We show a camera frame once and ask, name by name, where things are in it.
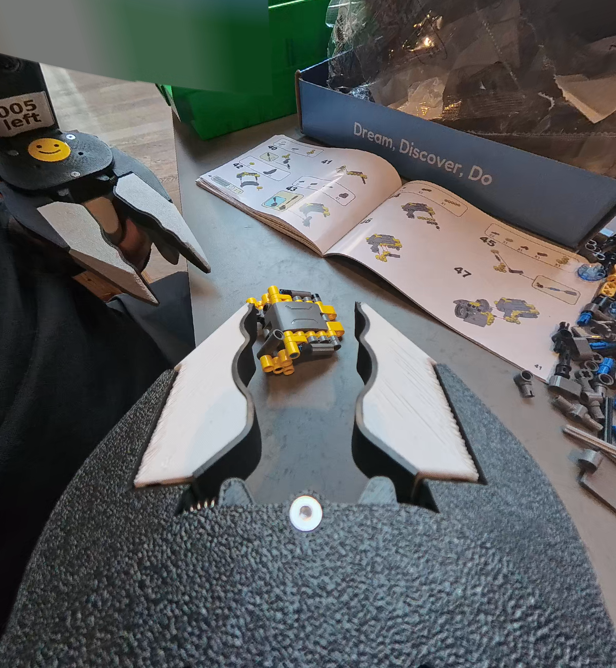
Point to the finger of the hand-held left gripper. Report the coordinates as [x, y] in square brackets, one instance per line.
[99, 245]
[161, 214]

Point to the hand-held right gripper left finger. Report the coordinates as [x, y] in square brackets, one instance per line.
[198, 417]

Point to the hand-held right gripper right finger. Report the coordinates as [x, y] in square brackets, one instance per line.
[417, 417]

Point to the small yellow grey brick assembly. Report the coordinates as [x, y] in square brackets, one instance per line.
[295, 316]

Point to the pile of building bricks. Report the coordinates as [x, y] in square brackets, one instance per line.
[600, 365]

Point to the grey desk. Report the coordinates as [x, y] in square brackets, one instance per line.
[245, 245]

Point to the person's left hand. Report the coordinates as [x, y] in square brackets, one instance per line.
[130, 240]

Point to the small grey connector brick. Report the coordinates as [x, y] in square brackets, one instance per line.
[524, 382]

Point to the green plastic crate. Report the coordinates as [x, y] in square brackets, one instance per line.
[235, 117]

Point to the open instruction booklet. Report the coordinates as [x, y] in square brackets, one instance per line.
[433, 271]

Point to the person's dark sweater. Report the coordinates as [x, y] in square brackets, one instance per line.
[52, 391]

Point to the grey curved panel piece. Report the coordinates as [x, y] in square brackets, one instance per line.
[605, 485]

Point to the dark blue cardboard box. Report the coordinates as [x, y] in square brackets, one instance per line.
[548, 208]

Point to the crumpled clear plastic bags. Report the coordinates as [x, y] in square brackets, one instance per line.
[495, 68]

